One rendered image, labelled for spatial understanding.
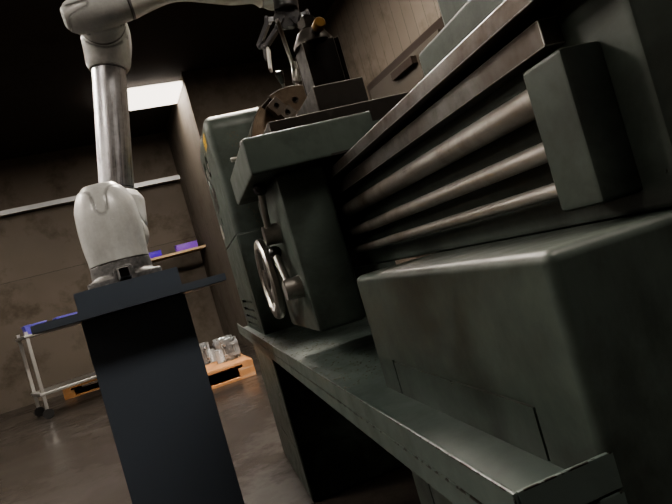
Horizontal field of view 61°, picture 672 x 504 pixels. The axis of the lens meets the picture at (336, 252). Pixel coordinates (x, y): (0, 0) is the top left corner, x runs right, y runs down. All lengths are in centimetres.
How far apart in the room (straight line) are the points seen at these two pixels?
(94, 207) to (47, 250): 673
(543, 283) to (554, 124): 13
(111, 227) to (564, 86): 130
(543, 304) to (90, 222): 134
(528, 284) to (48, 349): 800
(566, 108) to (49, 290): 800
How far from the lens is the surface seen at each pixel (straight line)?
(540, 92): 43
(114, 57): 191
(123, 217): 158
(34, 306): 827
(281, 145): 91
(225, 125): 187
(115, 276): 154
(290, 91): 176
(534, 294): 36
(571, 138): 42
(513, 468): 43
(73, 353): 823
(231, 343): 484
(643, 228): 38
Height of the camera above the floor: 71
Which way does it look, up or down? 1 degrees up
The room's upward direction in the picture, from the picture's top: 16 degrees counter-clockwise
